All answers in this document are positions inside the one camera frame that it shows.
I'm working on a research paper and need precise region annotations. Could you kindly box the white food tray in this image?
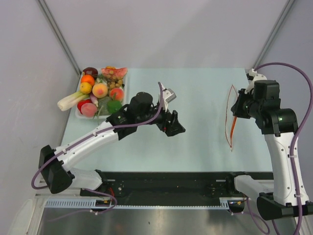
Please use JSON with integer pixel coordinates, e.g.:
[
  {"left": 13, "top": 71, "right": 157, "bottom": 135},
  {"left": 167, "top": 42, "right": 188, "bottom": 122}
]
[{"left": 75, "top": 66, "right": 128, "bottom": 119}]

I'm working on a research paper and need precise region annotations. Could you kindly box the green bell pepper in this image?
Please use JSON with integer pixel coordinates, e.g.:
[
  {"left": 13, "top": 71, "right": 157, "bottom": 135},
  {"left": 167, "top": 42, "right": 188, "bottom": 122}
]
[{"left": 107, "top": 100, "right": 122, "bottom": 114}]

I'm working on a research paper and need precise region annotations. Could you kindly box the white green leek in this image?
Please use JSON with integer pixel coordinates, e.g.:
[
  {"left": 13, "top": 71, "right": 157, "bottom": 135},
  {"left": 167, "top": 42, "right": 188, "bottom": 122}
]
[{"left": 57, "top": 91, "right": 89, "bottom": 111}]

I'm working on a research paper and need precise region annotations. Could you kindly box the yellow orange peach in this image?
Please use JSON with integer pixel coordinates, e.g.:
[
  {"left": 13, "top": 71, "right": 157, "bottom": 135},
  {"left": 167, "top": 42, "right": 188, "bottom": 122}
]
[{"left": 92, "top": 83, "right": 108, "bottom": 98}]

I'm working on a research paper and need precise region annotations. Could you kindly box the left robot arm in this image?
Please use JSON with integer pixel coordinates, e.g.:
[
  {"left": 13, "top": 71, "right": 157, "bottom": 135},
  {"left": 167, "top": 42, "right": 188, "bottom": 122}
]
[{"left": 39, "top": 89, "right": 185, "bottom": 196}]

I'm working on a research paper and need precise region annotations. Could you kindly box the purple cable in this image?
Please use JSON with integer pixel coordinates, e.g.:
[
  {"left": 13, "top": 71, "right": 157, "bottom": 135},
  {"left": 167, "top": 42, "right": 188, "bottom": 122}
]
[
  {"left": 229, "top": 62, "right": 313, "bottom": 235},
  {"left": 31, "top": 82, "right": 167, "bottom": 222}
]

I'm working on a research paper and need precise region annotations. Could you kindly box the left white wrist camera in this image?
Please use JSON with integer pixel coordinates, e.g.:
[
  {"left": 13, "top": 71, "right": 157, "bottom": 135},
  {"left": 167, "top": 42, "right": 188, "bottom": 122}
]
[{"left": 160, "top": 84, "right": 177, "bottom": 111}]

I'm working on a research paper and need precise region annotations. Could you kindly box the brown grape bunch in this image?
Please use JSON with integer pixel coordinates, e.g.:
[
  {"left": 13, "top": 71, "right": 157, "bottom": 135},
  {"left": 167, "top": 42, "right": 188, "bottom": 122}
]
[{"left": 105, "top": 76, "right": 124, "bottom": 89}]

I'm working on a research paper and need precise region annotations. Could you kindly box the orange tangerine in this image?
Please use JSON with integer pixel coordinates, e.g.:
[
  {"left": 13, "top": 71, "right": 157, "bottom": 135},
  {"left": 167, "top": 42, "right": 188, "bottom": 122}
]
[{"left": 80, "top": 74, "right": 95, "bottom": 87}]

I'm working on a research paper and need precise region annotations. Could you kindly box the green broccoli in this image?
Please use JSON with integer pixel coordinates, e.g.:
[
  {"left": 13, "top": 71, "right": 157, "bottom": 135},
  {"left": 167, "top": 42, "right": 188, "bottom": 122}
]
[{"left": 98, "top": 96, "right": 112, "bottom": 116}]

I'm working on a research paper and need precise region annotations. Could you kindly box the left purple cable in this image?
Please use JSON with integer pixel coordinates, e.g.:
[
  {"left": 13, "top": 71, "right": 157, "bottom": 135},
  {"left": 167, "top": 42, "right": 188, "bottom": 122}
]
[{"left": 31, "top": 82, "right": 167, "bottom": 222}]

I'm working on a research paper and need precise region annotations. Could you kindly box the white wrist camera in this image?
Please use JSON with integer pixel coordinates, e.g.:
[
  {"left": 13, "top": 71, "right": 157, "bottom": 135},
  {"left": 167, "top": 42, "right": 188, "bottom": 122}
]
[
  {"left": 160, "top": 84, "right": 177, "bottom": 111},
  {"left": 245, "top": 69, "right": 267, "bottom": 94}
]

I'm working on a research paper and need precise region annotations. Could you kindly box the watermelon slice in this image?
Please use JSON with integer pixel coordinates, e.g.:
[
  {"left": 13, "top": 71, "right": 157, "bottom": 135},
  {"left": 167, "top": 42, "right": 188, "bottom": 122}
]
[{"left": 101, "top": 68, "right": 128, "bottom": 77}]

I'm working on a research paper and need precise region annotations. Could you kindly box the yellow lemon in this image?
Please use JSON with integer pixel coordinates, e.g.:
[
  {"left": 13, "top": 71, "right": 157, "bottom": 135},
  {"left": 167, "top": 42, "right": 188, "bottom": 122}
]
[{"left": 80, "top": 82, "right": 92, "bottom": 94}]

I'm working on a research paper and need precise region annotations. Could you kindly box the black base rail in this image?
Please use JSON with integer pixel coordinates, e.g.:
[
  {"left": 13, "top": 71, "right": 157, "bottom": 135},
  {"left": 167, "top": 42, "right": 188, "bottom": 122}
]
[{"left": 80, "top": 171, "right": 274, "bottom": 206}]

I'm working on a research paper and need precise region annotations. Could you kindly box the white cable duct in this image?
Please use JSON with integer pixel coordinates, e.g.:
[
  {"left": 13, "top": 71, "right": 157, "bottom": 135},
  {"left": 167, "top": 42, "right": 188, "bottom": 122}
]
[{"left": 45, "top": 198, "right": 229, "bottom": 210}]

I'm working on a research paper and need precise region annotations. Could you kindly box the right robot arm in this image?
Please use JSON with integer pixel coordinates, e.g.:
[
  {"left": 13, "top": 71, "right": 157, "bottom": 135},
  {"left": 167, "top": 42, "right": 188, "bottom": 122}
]
[{"left": 225, "top": 80, "right": 313, "bottom": 220}]

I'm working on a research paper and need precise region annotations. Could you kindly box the dark red apple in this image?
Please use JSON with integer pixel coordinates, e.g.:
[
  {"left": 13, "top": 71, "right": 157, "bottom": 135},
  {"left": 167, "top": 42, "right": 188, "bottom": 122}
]
[{"left": 83, "top": 67, "right": 98, "bottom": 79}]

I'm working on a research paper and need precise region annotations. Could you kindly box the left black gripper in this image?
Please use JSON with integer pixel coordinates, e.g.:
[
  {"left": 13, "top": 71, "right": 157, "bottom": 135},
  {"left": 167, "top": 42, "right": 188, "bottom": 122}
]
[{"left": 136, "top": 100, "right": 184, "bottom": 136}]

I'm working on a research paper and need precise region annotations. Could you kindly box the purple radish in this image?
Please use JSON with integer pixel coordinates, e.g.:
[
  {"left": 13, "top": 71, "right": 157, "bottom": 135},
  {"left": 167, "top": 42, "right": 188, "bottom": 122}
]
[{"left": 89, "top": 93, "right": 98, "bottom": 107}]

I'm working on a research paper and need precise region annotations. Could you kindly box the clear zip top bag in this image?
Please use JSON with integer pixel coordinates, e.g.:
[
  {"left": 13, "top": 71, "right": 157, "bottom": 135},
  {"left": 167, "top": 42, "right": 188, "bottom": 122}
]
[{"left": 224, "top": 84, "right": 238, "bottom": 152}]

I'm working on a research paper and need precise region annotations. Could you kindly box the red peach with leaf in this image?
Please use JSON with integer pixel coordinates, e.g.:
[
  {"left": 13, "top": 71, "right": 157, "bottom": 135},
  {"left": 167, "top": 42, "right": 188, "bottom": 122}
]
[{"left": 109, "top": 88, "right": 124, "bottom": 101}]

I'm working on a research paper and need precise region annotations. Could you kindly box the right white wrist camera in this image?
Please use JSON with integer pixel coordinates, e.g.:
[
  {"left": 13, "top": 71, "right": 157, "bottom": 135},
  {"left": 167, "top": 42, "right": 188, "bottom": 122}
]
[{"left": 245, "top": 69, "right": 267, "bottom": 94}]

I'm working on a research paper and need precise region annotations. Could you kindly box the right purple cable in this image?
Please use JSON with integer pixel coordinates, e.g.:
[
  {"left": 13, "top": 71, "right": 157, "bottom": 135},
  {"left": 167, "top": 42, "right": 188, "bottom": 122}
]
[{"left": 229, "top": 62, "right": 313, "bottom": 235}]

